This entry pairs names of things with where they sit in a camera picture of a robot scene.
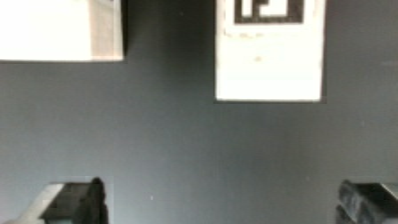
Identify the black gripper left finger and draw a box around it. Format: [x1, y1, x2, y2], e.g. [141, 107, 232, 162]
[0, 177, 109, 224]

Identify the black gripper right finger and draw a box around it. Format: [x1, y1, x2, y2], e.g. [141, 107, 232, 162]
[335, 180, 398, 224]

